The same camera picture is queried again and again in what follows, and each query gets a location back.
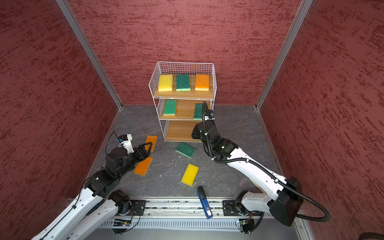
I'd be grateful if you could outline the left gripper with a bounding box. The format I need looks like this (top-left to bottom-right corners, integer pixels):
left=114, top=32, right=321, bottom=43
left=117, top=142, right=153, bottom=179

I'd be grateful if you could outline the dark green sponge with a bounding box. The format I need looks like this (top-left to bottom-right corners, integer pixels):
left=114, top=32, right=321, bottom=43
left=176, top=75, right=191, bottom=92
left=194, top=104, right=203, bottom=122
left=176, top=142, right=196, bottom=158

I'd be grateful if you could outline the bright green sponge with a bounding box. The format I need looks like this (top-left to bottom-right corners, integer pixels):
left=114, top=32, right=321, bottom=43
left=163, top=100, right=177, bottom=116

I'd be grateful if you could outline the orange sponge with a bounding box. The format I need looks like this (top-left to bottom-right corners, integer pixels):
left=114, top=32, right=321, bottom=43
left=145, top=135, right=158, bottom=152
left=134, top=157, right=153, bottom=176
left=195, top=75, right=210, bottom=91

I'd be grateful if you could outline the white wire shelf rack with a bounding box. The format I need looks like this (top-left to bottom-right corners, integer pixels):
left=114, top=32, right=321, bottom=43
left=149, top=61, right=217, bottom=142

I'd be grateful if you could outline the yellow sponge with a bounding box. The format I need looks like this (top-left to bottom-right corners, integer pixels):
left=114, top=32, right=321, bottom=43
left=158, top=75, right=173, bottom=92
left=181, top=164, right=199, bottom=186

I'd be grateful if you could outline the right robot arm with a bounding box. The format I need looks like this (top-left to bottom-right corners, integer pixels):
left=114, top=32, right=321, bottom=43
left=192, top=120, right=331, bottom=227

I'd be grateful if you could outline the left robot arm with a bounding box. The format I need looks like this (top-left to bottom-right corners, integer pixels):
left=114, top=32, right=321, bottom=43
left=34, top=140, right=153, bottom=240

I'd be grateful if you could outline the bottom wooden shelf board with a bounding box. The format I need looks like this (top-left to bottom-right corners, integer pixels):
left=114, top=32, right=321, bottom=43
left=165, top=120, right=201, bottom=143

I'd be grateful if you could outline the wooden shelf board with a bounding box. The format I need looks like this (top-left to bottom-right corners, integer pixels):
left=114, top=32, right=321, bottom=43
left=165, top=120, right=201, bottom=143
left=160, top=99, right=203, bottom=121
left=154, top=75, right=215, bottom=101

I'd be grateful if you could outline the middle wooden shelf board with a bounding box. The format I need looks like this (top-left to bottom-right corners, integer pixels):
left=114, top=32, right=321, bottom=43
left=160, top=99, right=203, bottom=121

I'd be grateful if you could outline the top wooden shelf board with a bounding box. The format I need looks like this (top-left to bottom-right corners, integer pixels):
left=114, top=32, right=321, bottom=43
left=154, top=75, right=215, bottom=101

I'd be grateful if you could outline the dark green sponge top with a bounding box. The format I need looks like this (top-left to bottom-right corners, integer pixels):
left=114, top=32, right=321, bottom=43
left=176, top=142, right=196, bottom=158

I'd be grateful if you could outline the blue black stapler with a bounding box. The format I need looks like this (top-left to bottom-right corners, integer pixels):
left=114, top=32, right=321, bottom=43
left=197, top=186, right=213, bottom=219

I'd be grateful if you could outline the left circuit board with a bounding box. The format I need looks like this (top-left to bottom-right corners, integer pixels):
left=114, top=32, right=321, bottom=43
left=113, top=219, right=132, bottom=227

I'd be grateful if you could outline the circuit board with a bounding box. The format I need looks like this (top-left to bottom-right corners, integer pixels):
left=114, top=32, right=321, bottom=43
left=237, top=219, right=255, bottom=234
left=113, top=219, right=132, bottom=227

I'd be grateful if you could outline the right circuit board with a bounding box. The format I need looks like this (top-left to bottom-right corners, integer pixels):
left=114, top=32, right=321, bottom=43
left=237, top=219, right=255, bottom=234

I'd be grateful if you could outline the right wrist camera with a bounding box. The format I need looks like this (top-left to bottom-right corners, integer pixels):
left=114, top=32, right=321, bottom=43
left=204, top=110, right=215, bottom=121

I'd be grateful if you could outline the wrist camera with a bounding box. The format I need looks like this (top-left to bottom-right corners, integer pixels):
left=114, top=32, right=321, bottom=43
left=118, top=134, right=134, bottom=153
left=204, top=110, right=215, bottom=121

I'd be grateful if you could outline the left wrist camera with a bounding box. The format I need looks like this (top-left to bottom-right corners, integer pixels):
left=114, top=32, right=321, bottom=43
left=118, top=134, right=134, bottom=153

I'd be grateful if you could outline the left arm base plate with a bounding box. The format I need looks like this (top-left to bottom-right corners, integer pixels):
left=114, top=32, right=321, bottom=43
left=118, top=200, right=147, bottom=216

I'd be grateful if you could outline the aluminium mounting rail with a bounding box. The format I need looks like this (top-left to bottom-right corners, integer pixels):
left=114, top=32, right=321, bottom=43
left=98, top=197, right=305, bottom=219

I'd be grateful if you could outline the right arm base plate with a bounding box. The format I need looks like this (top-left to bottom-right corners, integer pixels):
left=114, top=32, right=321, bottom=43
left=222, top=200, right=253, bottom=217

